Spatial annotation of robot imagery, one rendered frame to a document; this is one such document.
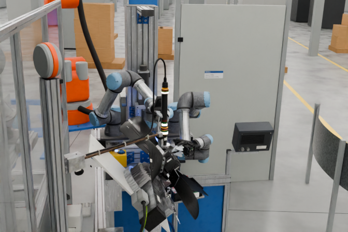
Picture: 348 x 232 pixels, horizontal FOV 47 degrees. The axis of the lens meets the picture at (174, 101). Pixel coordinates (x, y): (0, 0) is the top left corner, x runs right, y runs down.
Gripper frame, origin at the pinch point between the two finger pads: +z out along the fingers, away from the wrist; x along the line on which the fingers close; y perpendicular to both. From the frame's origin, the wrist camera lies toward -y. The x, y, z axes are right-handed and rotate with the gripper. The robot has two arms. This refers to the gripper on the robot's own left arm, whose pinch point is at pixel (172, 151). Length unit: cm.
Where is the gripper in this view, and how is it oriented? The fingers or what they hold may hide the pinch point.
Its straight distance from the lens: 262.0
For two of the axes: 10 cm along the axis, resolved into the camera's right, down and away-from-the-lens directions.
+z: -6.9, 2.0, -6.9
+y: 7.1, 3.2, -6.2
